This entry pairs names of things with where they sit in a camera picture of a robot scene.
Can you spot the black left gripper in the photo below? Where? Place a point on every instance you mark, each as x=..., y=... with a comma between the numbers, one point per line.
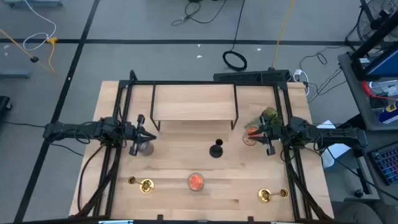
x=136, y=133

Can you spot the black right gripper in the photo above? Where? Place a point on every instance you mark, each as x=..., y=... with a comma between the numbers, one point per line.
x=273, y=133

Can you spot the orange candle jar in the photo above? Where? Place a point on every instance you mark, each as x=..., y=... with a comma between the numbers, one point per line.
x=196, y=182
x=248, y=142

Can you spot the grey glass candle jar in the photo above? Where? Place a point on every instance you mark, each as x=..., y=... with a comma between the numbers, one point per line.
x=148, y=150

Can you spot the black candlestick holder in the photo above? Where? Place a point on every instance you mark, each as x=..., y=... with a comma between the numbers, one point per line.
x=216, y=152

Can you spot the gold candlestick holder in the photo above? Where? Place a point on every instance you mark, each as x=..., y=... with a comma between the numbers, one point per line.
x=146, y=186
x=264, y=196

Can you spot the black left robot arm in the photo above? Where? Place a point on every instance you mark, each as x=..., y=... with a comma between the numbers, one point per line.
x=68, y=129

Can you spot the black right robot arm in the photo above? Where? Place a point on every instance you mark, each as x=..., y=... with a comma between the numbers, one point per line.
x=329, y=133

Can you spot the potted green succulent plant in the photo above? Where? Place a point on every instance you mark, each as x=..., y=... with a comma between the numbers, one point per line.
x=270, y=115

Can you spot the wooden shelf riser black legs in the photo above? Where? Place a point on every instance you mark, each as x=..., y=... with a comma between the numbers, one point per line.
x=192, y=102

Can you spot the black power strip box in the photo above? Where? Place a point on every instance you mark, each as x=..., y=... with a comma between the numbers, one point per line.
x=248, y=75

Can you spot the white power adapter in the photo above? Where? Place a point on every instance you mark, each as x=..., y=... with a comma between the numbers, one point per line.
x=298, y=74

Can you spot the white paper sheet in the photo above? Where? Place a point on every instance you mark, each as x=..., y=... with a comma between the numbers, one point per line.
x=339, y=152

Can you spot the grey cart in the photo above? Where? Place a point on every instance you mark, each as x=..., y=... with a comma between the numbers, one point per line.
x=351, y=81

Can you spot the black caster wheel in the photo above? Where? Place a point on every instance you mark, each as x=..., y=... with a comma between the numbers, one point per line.
x=359, y=193

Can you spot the black backlit keyboard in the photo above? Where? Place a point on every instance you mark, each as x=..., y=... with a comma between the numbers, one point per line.
x=385, y=161

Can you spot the yellow and blue can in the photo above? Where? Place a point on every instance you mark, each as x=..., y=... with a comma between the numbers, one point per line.
x=388, y=113

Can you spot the black plug connector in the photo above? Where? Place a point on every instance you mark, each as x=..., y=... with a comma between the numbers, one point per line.
x=34, y=59

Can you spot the grey desk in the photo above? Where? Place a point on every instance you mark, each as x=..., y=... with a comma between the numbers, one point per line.
x=382, y=196

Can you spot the blue flat panel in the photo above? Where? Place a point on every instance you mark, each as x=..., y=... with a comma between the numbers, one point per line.
x=385, y=62

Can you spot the grey stand base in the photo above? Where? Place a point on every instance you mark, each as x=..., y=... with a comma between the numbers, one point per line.
x=34, y=3
x=14, y=74

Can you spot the black vertical stand pole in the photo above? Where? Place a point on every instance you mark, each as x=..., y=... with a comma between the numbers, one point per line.
x=373, y=39

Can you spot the black floor fan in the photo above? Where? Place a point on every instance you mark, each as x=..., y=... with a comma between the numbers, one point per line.
x=367, y=31

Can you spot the black metal frame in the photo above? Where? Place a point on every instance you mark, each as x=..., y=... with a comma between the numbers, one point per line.
x=186, y=82

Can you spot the silver metal bracket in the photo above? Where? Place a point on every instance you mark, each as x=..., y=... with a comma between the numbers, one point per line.
x=115, y=222

